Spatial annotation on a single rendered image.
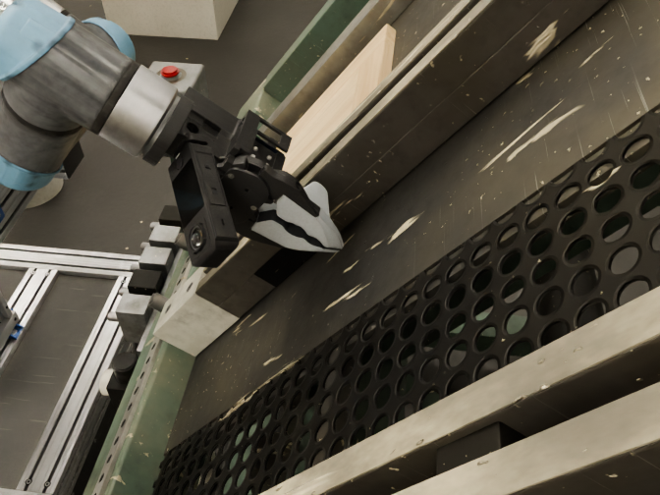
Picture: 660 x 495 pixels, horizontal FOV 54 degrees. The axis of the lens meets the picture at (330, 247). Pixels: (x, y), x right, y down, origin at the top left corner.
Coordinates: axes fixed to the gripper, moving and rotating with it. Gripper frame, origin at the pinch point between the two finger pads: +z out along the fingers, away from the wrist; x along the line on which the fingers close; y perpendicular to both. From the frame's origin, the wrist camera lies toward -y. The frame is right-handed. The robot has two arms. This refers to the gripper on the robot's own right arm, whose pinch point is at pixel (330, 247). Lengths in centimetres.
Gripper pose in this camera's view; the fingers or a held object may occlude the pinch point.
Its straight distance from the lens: 66.4
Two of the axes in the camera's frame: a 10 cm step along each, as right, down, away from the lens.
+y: 1.4, -7.2, 6.8
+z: 8.0, 4.9, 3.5
